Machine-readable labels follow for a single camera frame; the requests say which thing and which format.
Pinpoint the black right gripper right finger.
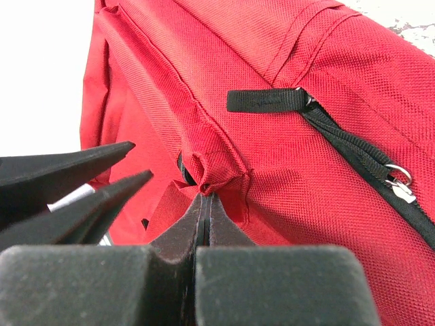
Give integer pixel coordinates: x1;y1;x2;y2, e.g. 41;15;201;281
195;195;381;325

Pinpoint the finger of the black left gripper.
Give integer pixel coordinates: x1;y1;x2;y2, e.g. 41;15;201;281
1;170;153;251
1;141;135;221

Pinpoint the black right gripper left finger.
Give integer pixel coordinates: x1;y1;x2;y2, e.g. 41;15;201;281
1;196;207;325

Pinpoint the red student backpack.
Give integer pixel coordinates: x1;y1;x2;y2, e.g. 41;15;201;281
80;1;434;325

